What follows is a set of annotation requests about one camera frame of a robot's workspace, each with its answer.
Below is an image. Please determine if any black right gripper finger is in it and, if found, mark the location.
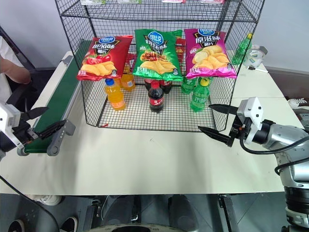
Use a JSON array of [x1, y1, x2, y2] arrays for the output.
[[208, 103, 239, 115], [197, 126, 230, 144]]

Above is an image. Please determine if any black table frame leg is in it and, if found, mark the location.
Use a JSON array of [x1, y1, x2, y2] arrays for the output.
[[218, 194, 240, 232]]

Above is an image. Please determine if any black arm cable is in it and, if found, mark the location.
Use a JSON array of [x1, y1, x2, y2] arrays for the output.
[[0, 174, 61, 232], [239, 134, 309, 173]]

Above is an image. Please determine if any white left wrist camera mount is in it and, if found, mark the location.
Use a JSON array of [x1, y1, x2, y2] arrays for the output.
[[0, 102, 24, 151]]

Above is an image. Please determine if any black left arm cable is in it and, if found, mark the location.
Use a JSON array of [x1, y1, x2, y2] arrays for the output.
[[0, 174, 61, 232]]

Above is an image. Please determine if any orange soda bottle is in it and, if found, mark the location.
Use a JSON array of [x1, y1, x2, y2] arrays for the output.
[[120, 73, 136, 91], [104, 78, 126, 111]]

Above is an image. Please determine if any red tomato chips bag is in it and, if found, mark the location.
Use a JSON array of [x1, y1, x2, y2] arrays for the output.
[[76, 35, 134, 82]]

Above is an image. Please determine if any white marker pen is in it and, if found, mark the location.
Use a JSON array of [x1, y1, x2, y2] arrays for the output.
[[247, 66, 269, 73]]

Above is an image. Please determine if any green lemon soda bottle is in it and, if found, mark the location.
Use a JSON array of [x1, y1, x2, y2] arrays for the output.
[[231, 33, 254, 65], [181, 76, 197, 95], [190, 77, 210, 114]]

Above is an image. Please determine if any seated person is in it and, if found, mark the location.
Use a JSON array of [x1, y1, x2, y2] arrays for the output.
[[0, 36, 32, 102]]

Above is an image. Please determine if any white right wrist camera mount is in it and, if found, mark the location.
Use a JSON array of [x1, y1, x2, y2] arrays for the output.
[[236, 97, 263, 145]]

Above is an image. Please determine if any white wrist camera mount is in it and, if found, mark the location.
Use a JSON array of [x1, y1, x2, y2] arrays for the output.
[[236, 97, 263, 145], [0, 102, 24, 151]]

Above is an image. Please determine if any white sneaker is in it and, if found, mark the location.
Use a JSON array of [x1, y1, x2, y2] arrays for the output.
[[26, 194, 63, 206], [288, 97, 308, 109]]

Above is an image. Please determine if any green conveyor belt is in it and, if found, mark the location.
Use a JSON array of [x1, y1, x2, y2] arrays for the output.
[[16, 38, 91, 157]]

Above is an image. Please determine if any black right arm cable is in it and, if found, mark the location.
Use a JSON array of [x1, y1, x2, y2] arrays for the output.
[[239, 134, 309, 173]]

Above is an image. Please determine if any black wire mesh rack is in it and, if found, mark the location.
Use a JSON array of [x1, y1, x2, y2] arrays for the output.
[[54, 0, 266, 133]]

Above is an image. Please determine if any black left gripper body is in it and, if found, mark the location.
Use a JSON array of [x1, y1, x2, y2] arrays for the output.
[[11, 112, 37, 147]]

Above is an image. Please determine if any purple original chips bag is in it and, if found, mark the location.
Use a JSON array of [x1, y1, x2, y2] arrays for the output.
[[184, 28, 238, 79]]

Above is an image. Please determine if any black chair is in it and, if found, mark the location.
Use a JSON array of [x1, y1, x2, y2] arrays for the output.
[[0, 25, 56, 115]]

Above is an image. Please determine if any black sneaker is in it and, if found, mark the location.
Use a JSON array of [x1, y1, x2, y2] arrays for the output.
[[58, 216, 79, 232]]

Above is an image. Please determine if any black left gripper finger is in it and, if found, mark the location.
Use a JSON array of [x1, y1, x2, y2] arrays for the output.
[[35, 119, 67, 140], [23, 106, 49, 121]]

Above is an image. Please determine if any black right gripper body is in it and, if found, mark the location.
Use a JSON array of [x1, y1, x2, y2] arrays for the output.
[[227, 115, 247, 148]]

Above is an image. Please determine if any green barbecue chips bag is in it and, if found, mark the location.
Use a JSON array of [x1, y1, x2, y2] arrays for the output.
[[131, 29, 183, 82]]

